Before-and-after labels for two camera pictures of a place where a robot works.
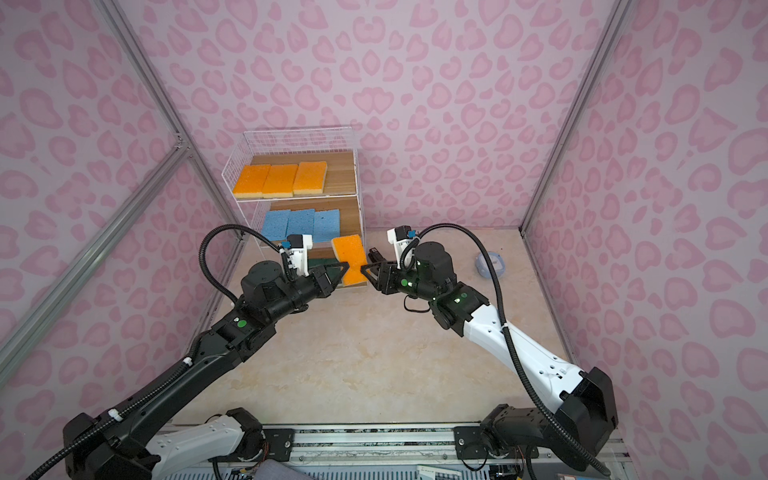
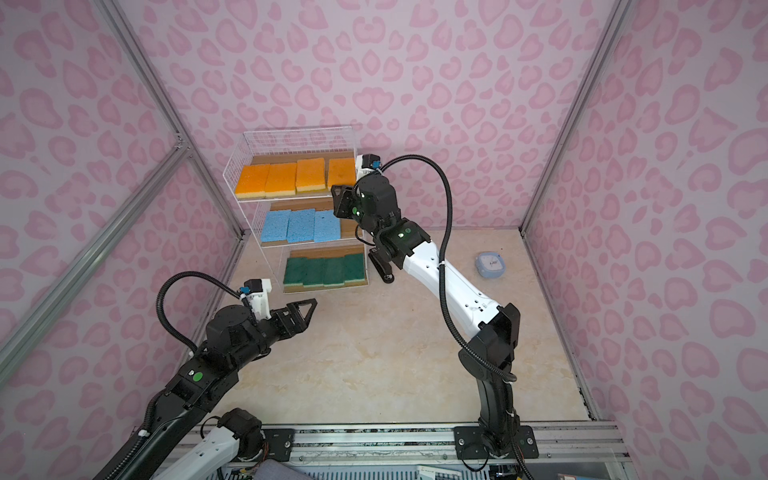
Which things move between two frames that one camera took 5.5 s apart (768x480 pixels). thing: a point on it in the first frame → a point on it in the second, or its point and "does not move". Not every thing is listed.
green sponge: (312, 262) → (350, 268)
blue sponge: (327, 226) does not move
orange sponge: (310, 178) does not move
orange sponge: (279, 181) does not move
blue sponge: (300, 222) does not move
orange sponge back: (349, 249) → (342, 172)
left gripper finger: (334, 272) → (295, 311)
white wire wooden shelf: (302, 181) does not move
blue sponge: (275, 224) does not move
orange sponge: (251, 181) does not move
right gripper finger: (382, 283) → (343, 200)
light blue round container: (497, 263) does not move
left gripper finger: (326, 293) → (307, 320)
